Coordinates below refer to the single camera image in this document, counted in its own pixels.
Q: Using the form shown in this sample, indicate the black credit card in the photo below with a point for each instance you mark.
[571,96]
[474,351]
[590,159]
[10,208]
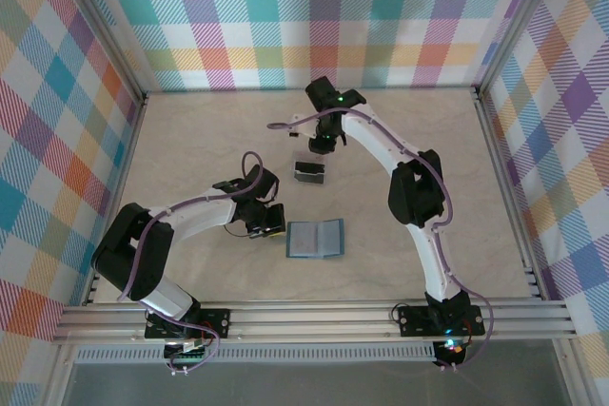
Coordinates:
[309,167]

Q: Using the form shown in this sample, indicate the teal card holder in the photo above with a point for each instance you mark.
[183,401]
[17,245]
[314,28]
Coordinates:
[330,239]

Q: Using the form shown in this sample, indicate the left black-white robot arm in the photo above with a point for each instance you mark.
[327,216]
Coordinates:
[128,258]

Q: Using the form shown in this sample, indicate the right black-white robot arm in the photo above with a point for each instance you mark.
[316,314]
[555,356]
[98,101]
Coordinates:
[418,197]

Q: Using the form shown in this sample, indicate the left controller board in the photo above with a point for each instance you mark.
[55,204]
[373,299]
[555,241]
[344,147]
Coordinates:
[188,353]

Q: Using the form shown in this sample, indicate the controller board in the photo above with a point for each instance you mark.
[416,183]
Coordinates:
[452,350]
[188,353]

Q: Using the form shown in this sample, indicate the right controller board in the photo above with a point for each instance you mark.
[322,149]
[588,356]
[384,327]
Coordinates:
[452,350]

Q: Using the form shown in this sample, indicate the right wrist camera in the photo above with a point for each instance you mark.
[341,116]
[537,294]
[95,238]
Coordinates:
[304,128]

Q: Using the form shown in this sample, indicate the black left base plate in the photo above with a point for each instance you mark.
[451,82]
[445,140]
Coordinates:
[216,322]

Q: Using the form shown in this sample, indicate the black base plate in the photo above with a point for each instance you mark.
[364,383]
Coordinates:
[216,322]
[416,320]

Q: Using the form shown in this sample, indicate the aluminium mounting rail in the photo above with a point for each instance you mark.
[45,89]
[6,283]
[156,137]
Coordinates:
[309,325]

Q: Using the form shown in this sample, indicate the aluminium side rail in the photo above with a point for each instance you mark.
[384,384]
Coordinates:
[125,163]
[499,163]

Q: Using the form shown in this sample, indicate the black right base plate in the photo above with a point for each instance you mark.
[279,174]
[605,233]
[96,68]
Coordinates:
[416,320]

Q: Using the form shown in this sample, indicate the aluminium frame post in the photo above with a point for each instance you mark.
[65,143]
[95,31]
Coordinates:
[101,21]
[516,21]

